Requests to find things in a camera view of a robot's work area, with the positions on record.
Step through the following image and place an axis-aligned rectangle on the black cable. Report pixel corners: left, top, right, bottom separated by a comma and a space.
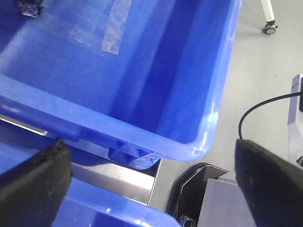
238, 92, 303, 140

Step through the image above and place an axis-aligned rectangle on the steel rack frame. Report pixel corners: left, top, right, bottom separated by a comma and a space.
0, 115, 161, 205

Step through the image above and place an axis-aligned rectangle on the white table leg with caster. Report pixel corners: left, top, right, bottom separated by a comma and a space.
260, 0, 278, 35

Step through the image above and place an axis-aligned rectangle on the blue plastic crate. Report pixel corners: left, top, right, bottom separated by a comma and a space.
0, 0, 242, 169
0, 139, 182, 227

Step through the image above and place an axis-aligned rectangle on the blue plastic crate right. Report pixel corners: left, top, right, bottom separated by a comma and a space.
0, 0, 242, 169

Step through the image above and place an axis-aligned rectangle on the push button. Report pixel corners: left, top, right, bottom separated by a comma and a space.
14, 0, 44, 18

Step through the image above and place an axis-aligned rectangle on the blue plastic crate left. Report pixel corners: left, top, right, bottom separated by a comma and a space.
0, 139, 182, 227

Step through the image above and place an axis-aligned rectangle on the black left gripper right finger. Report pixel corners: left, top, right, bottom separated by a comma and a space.
235, 139, 303, 227

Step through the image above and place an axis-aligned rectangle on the robot base column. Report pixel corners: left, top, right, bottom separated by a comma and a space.
165, 74, 303, 227

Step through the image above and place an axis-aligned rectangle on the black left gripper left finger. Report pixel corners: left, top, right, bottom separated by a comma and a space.
0, 140, 72, 227

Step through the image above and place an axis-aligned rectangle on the clear tape patch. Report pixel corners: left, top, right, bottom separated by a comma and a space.
43, 0, 132, 55

